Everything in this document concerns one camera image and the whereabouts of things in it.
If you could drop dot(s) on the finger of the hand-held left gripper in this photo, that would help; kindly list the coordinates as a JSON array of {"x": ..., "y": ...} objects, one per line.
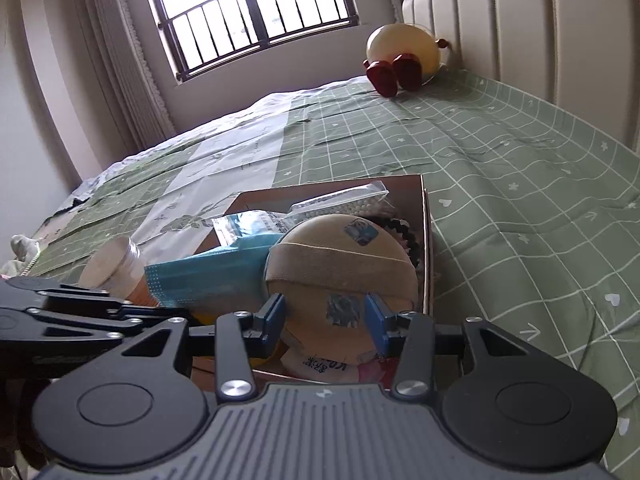
[
  {"x": 60, "y": 297},
  {"x": 75, "y": 330}
]

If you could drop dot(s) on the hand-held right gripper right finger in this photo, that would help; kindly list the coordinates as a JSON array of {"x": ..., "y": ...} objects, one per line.
[{"x": 376, "y": 320}]

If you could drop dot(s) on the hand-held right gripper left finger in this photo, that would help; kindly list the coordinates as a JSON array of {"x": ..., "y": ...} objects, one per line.
[{"x": 275, "y": 317}]

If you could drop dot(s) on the beige round cushion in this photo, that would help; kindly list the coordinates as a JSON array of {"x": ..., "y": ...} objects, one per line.
[{"x": 340, "y": 260}]

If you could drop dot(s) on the blue and white cotton packet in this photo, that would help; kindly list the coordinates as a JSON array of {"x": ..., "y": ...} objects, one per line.
[{"x": 247, "y": 230}]

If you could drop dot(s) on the cardboard box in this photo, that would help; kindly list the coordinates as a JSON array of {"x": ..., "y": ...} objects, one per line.
[{"x": 427, "y": 240}]

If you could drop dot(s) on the white crumpled cloth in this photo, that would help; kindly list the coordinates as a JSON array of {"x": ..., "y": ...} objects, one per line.
[{"x": 20, "y": 250}]

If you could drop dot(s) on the clear plastic jar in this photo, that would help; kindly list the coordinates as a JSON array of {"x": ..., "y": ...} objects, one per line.
[{"x": 115, "y": 265}]

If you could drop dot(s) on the white printed packet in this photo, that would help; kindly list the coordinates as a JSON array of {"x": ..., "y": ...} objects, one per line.
[{"x": 320, "y": 366}]

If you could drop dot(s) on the blue face mask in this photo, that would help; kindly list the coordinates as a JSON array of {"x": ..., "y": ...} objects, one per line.
[{"x": 210, "y": 275}]

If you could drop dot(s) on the clear bag of white beads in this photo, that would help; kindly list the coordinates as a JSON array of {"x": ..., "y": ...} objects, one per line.
[{"x": 340, "y": 201}]

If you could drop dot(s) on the beige curtain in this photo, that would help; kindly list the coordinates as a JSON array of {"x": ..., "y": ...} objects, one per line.
[{"x": 120, "y": 60}]

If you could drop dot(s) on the cream plush toy red shoes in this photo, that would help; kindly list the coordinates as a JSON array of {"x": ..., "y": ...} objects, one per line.
[{"x": 405, "y": 47}]

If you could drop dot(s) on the barred window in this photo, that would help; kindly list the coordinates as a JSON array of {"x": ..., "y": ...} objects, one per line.
[{"x": 250, "y": 5}]

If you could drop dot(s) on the cream padded headboard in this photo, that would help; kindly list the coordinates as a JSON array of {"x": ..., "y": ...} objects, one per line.
[{"x": 540, "y": 25}]

